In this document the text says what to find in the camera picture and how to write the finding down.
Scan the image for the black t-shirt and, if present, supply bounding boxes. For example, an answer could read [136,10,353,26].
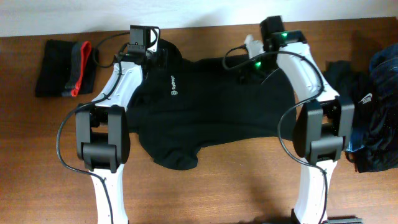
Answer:
[127,40,296,170]

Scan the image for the black left camera cable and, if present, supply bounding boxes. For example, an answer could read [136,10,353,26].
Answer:
[55,26,161,224]

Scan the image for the black right camera cable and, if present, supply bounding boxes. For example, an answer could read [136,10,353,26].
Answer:
[221,44,330,224]

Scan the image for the blue denim garment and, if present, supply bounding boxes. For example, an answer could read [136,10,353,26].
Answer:
[369,43,397,98]

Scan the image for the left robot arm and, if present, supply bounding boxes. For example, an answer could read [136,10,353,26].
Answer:
[75,25,165,223]

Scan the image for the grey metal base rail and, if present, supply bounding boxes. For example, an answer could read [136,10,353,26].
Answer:
[323,217,364,224]

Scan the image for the light blue garment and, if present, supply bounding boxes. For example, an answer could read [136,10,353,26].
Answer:
[346,128,365,152]

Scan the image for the black clothes pile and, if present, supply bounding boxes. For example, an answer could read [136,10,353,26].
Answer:
[323,60,397,173]

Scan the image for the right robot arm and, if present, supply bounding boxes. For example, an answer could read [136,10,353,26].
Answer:
[244,16,357,223]

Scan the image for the folded black garment red band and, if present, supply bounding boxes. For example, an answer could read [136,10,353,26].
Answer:
[35,39,99,97]

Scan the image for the black camera cable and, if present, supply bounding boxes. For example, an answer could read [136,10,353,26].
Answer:
[221,44,330,224]
[55,26,161,224]

